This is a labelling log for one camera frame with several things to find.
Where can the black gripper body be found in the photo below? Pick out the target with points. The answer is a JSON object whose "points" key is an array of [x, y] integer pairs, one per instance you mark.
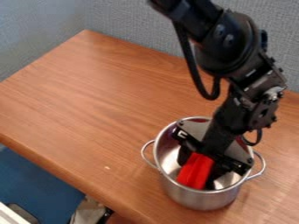
{"points": [[207, 138]]}

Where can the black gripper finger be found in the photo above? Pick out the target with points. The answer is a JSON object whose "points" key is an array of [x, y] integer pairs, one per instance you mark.
{"points": [[183, 155], [222, 179]]}

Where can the red block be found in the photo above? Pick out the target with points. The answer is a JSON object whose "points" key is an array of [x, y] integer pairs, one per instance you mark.
{"points": [[195, 171]]}

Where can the metal pot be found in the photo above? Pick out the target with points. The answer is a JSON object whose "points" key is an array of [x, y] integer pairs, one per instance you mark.
{"points": [[159, 153]]}

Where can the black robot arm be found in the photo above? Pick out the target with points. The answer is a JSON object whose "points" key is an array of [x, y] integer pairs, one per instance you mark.
{"points": [[225, 48]]}

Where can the white object at corner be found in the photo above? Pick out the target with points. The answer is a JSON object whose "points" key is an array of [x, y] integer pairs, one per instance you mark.
{"points": [[11, 217]]}

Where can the grey table leg bracket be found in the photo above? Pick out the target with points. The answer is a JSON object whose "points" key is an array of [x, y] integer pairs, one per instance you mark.
{"points": [[91, 212]]}

